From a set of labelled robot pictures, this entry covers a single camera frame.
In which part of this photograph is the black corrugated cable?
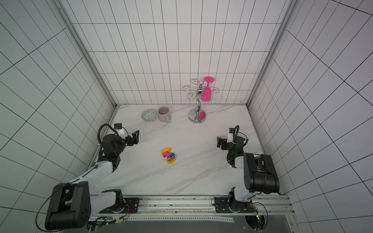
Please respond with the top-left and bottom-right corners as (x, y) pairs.
(97, 123), (119, 146)
(233, 125), (248, 146)

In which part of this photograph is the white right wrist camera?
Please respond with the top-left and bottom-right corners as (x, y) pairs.
(227, 128), (236, 143)

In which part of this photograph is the yellow curved lego brick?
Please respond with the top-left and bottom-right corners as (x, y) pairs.
(162, 148), (171, 154)

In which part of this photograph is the pink plastic wine glass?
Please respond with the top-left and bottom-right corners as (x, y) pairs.
(201, 77), (215, 103)

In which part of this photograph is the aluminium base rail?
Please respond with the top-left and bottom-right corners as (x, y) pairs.
(87, 195), (295, 225)

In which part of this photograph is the black corrugated right cable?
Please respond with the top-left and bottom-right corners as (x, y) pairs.
(233, 125), (248, 146)

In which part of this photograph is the pink square lego brick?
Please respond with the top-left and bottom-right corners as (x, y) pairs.
(162, 148), (172, 158)

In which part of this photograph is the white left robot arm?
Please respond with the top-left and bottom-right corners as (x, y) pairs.
(44, 128), (139, 232)

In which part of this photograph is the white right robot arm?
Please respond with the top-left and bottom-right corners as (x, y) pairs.
(217, 136), (280, 213)

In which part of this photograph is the chrome cup holder stand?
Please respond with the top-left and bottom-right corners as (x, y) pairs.
(182, 79), (220, 124)

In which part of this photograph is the pink ribbed mug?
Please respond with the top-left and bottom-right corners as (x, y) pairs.
(157, 106), (171, 123)

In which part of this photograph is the patterned ceramic bowl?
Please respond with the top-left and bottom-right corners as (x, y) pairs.
(141, 109), (158, 122)

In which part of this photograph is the black corrugated left cable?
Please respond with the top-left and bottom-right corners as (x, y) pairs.
(97, 123), (119, 146)

